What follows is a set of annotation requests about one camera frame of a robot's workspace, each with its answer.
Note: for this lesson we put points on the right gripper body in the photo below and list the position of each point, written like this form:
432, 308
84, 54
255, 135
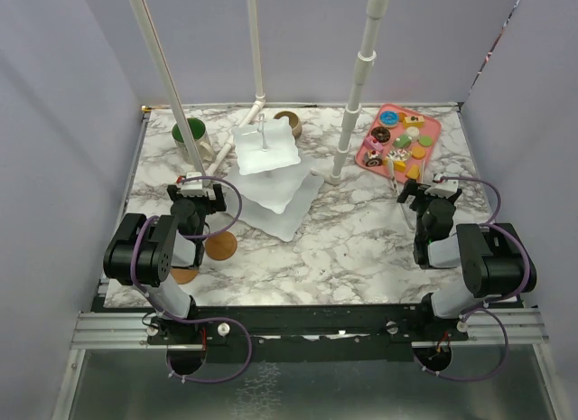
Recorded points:
422, 201

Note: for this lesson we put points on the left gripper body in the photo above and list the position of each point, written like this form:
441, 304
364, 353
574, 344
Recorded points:
203, 204

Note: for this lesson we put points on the pink serving tray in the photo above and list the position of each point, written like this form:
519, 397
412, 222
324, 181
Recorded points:
397, 171

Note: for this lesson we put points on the white tiered serving stand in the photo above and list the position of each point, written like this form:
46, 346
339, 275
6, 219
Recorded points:
275, 180

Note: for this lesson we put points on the chocolate donut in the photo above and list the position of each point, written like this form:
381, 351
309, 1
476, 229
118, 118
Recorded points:
381, 134

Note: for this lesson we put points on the blue frosted donut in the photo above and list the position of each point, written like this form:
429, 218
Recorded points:
388, 118

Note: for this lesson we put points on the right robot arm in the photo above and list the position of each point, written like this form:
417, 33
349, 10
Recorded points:
495, 265

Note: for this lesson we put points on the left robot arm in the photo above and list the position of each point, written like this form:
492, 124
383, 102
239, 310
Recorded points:
144, 251

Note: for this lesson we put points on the wooden coaster near stand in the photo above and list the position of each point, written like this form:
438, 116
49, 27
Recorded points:
222, 246

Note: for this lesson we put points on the orange cookie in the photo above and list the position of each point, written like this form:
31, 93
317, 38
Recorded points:
418, 152

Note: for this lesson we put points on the sprinkled cake slice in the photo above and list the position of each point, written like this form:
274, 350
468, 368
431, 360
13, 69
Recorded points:
399, 155

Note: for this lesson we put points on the green round pastry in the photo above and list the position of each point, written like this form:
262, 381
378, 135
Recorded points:
425, 141

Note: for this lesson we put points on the chocolate swiss roll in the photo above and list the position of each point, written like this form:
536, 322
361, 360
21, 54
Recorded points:
372, 159

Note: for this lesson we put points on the wooden coaster near edge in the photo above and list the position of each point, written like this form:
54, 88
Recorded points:
183, 276

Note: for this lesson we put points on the pink cake slice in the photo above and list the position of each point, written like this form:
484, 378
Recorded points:
372, 144

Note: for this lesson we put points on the yellow sponge cake slice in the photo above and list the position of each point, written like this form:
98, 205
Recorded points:
413, 120

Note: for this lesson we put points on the beige ceramic cup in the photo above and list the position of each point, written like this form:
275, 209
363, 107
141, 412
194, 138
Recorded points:
293, 120

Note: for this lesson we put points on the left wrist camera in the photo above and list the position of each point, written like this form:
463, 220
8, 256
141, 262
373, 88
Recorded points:
192, 185

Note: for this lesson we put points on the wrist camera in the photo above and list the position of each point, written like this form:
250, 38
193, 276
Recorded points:
192, 185
442, 187

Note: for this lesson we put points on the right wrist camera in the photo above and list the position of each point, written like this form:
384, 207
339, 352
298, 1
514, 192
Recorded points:
442, 187

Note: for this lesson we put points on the white pvc frame middle pole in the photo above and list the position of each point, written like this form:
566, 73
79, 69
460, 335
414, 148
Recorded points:
260, 95

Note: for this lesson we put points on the white pvc frame pole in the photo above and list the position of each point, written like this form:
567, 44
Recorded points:
152, 41
364, 62
260, 95

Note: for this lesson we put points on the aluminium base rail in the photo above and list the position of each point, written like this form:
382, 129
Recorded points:
127, 331

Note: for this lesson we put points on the white pvc frame right pole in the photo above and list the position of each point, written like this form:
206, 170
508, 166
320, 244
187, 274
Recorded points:
364, 62

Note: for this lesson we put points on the white pvc frame left pole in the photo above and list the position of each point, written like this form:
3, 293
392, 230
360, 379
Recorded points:
152, 41

